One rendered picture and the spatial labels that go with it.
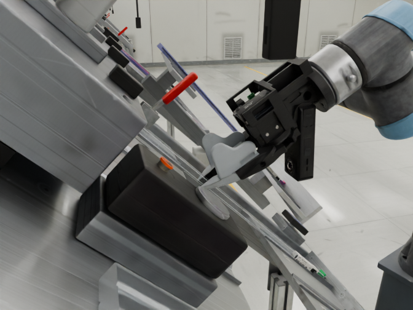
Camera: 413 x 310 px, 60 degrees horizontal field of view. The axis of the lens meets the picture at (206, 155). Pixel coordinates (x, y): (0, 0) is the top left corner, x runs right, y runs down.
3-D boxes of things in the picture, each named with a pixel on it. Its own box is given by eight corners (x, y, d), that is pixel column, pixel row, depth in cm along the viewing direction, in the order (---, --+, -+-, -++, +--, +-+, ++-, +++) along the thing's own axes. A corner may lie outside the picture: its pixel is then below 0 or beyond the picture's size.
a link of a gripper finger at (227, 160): (181, 163, 48) (235, 120, 48) (206, 193, 51) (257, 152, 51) (187, 172, 45) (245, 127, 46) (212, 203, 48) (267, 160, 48)
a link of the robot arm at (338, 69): (337, 83, 55) (372, 95, 48) (312, 101, 55) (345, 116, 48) (316, 42, 52) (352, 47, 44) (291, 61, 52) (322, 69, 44)
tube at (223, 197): (316, 275, 65) (321, 270, 64) (320, 280, 63) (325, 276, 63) (80, 86, 42) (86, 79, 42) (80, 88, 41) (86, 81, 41)
